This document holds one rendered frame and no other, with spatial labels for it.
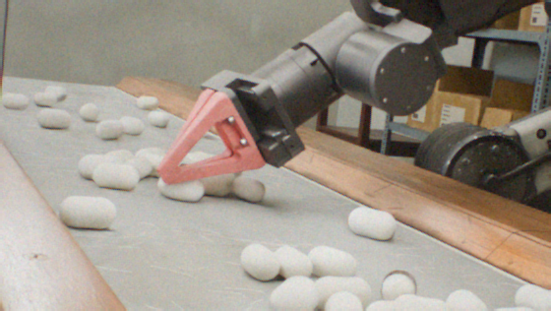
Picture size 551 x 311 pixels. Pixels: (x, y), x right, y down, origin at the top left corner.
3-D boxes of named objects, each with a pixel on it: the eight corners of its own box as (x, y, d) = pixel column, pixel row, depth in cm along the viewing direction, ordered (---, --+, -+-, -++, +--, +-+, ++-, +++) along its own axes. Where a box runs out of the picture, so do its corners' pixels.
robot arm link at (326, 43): (367, 57, 85) (342, 1, 82) (410, 72, 79) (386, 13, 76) (304, 99, 83) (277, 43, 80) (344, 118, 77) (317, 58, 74)
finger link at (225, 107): (147, 146, 72) (247, 79, 74) (123, 133, 78) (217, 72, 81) (192, 218, 74) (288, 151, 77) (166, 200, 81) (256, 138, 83)
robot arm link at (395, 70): (431, 37, 86) (394, -46, 82) (514, 61, 77) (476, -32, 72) (328, 114, 83) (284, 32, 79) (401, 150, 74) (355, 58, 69)
